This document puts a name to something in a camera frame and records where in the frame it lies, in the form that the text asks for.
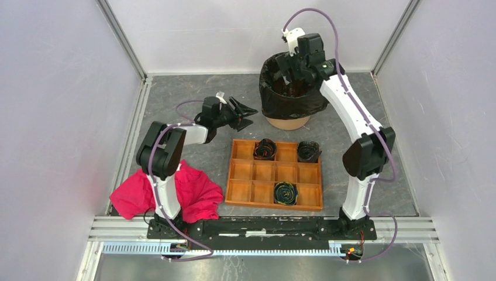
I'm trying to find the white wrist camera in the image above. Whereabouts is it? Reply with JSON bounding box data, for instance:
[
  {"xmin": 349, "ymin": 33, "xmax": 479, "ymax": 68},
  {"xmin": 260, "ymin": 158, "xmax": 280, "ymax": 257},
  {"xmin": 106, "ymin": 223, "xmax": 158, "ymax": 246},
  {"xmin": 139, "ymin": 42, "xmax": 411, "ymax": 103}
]
[
  {"xmin": 215, "ymin": 91, "xmax": 227, "ymax": 104},
  {"xmin": 282, "ymin": 28, "xmax": 305, "ymax": 56}
]

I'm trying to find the rolled black bag, top right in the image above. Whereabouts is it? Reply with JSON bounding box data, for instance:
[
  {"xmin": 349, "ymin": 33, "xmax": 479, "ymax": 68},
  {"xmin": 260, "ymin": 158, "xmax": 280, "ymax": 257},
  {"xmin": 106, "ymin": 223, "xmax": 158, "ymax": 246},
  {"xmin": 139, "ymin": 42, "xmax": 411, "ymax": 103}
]
[{"xmin": 297, "ymin": 141, "xmax": 322, "ymax": 163}]

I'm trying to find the black trash bag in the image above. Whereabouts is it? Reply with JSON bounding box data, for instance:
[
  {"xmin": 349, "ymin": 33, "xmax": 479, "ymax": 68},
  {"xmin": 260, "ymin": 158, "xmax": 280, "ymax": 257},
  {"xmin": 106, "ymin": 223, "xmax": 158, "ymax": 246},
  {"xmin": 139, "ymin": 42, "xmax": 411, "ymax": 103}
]
[{"xmin": 259, "ymin": 53, "xmax": 329, "ymax": 120}]

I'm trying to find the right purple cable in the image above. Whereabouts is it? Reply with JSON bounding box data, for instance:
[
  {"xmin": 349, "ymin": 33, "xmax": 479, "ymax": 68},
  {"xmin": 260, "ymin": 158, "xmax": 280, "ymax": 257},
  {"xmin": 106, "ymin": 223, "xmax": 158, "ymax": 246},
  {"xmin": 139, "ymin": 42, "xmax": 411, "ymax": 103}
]
[{"xmin": 282, "ymin": 8, "xmax": 398, "ymax": 265}]

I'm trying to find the red cloth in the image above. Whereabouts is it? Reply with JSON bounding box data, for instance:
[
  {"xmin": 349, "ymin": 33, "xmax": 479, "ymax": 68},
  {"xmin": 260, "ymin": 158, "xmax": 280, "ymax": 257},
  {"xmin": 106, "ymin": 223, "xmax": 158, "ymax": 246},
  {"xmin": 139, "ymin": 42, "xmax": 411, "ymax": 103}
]
[{"xmin": 109, "ymin": 160, "xmax": 223, "ymax": 223}]

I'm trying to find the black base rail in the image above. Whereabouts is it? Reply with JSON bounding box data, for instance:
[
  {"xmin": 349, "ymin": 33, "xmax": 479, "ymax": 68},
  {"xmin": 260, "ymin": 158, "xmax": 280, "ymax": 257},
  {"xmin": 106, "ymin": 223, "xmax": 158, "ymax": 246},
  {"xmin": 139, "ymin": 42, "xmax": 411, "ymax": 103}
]
[{"xmin": 146, "ymin": 215, "xmax": 377, "ymax": 251}]

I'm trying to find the rolled black bag, top middle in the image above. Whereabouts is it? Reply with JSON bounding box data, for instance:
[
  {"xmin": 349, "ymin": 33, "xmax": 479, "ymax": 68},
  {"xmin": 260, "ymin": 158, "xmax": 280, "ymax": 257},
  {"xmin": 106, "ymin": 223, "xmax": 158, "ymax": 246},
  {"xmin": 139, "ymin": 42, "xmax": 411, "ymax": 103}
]
[{"xmin": 253, "ymin": 138, "xmax": 277, "ymax": 160}]

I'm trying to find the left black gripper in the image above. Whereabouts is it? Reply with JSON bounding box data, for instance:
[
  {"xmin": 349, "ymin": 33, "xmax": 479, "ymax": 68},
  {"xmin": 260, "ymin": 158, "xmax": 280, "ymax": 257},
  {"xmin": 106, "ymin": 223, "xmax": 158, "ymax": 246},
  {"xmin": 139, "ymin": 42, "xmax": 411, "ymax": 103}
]
[{"xmin": 213, "ymin": 97, "xmax": 257, "ymax": 132}]

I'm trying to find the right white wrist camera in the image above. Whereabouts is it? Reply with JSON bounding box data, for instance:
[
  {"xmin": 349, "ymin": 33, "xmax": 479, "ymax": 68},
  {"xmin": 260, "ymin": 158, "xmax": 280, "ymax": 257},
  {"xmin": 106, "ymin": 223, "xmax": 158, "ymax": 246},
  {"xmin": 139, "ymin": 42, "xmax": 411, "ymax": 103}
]
[{"xmin": 282, "ymin": 28, "xmax": 305, "ymax": 56}]

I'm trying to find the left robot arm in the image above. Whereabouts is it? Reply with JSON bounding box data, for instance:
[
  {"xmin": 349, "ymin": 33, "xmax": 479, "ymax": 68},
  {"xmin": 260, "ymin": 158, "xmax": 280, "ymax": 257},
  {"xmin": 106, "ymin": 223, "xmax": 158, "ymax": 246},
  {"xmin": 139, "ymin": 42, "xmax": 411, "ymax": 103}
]
[{"xmin": 136, "ymin": 92, "xmax": 258, "ymax": 239}]

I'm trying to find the orange trash bin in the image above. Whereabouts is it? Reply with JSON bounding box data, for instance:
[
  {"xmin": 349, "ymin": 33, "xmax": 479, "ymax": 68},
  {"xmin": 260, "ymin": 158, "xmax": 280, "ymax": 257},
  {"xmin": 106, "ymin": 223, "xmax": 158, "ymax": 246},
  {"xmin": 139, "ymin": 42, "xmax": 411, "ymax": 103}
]
[{"xmin": 266, "ymin": 116, "xmax": 311, "ymax": 131}]

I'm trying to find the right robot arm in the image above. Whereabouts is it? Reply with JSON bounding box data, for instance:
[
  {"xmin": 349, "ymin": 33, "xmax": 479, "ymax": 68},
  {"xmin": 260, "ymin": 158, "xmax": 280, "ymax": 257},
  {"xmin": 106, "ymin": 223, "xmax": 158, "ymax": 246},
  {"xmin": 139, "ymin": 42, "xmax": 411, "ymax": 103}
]
[{"xmin": 276, "ymin": 28, "xmax": 396, "ymax": 239}]

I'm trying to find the orange wooden divider tray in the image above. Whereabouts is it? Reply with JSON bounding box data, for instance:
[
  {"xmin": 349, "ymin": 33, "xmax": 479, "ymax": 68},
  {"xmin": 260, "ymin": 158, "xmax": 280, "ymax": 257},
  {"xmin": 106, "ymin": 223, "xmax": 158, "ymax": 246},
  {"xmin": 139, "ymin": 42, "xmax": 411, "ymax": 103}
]
[{"xmin": 225, "ymin": 139, "xmax": 323, "ymax": 212}]

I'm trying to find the rolled black bag, bottom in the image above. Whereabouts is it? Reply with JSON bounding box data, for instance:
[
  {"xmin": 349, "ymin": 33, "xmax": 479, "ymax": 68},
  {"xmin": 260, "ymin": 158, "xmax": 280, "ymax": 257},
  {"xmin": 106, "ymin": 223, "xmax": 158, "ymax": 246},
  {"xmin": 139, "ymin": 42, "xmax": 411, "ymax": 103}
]
[{"xmin": 273, "ymin": 181, "xmax": 298, "ymax": 205}]

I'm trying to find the rolled black bag, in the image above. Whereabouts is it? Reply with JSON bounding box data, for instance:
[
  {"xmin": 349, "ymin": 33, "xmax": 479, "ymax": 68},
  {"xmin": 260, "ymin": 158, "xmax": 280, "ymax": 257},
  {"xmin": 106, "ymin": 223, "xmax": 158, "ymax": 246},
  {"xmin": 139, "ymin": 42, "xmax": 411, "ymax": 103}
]
[
  {"xmin": 297, "ymin": 141, "xmax": 322, "ymax": 163},
  {"xmin": 273, "ymin": 181, "xmax": 298, "ymax": 205},
  {"xmin": 253, "ymin": 138, "xmax": 277, "ymax": 160}
]

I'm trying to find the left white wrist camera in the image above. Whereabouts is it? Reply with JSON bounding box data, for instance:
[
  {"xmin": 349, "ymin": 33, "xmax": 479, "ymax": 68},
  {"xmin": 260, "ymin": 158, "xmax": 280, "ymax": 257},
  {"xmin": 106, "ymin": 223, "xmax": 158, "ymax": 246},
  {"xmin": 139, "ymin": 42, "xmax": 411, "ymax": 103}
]
[{"xmin": 215, "ymin": 91, "xmax": 227, "ymax": 104}]

